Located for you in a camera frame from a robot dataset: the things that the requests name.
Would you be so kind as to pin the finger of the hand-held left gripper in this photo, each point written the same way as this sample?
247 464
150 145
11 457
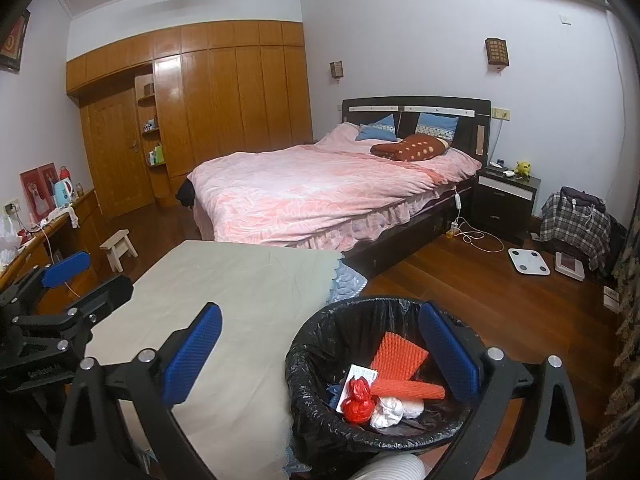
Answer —
67 267
107 295

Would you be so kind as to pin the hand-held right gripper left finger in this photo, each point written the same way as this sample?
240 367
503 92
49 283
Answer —
192 350

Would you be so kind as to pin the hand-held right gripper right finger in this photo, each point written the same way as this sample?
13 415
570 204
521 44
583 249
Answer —
450 350

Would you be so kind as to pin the orange foam net sleeve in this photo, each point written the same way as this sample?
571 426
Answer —
410 390
397 357

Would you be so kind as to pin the white cloth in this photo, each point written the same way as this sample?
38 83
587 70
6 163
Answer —
70 215
387 410

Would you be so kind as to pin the white printed carton box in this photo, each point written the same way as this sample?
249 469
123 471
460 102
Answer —
362 375

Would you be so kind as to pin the small red plastic bag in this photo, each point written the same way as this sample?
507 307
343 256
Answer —
357 405

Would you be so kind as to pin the blue plastic bag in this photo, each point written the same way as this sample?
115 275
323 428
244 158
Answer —
336 395

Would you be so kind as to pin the trash bin with black liner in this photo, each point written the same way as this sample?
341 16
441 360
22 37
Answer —
320 340

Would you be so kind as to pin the wooden dresser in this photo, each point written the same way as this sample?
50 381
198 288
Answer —
87 230

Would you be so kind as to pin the small wooden stool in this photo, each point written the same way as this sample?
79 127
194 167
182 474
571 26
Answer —
119 247

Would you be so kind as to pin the red box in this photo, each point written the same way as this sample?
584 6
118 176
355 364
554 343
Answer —
25 232

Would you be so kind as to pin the white plastic bags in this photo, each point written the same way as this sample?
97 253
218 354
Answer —
9 237

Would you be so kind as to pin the light blue kettle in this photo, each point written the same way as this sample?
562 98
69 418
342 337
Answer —
63 194

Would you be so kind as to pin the red bottle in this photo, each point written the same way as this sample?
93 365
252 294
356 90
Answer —
65 174

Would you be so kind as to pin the white bathroom scale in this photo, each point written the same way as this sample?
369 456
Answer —
529 261

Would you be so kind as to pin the small yellow object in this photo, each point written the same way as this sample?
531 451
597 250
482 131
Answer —
453 230

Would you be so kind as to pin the black cloth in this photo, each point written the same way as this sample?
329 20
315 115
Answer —
186 192

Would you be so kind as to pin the white box with dark book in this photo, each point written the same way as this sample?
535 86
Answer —
569 266

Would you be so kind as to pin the dark nightstand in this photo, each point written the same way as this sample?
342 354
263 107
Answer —
505 205

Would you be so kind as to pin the small shelf figurines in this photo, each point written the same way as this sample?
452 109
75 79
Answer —
151 124

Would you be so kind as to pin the small white floor box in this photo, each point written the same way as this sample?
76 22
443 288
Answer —
611 297

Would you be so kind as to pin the plaid cloth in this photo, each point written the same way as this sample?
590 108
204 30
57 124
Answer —
575 235

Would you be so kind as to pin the pink duvet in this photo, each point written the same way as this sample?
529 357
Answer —
300 195

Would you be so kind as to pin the dark patterned curtain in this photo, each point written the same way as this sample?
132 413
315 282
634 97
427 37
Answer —
627 270

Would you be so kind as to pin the yellow plush toy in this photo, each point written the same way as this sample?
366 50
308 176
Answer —
523 169

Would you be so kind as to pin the dark bag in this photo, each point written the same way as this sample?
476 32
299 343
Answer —
575 194

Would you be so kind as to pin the brown dotted pillow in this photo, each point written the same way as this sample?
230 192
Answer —
410 149

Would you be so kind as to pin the wooden wardrobe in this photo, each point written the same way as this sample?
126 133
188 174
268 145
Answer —
225 110

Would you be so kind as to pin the blue pillow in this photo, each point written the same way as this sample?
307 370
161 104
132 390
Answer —
377 130
437 125

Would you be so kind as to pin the dark wooden bed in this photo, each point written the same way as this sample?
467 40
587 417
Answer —
470 115

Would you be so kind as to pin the red photo frame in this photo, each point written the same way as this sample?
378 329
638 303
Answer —
34 192
48 177

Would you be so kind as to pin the dresser wall outlet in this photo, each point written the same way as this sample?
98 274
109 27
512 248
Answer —
12 206

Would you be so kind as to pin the framed wall picture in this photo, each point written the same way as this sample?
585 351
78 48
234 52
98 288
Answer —
12 42

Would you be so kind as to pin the bedside wall outlet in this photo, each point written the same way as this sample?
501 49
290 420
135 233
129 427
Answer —
500 113

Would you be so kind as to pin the wall lamp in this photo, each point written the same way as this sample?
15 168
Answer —
497 51
336 70

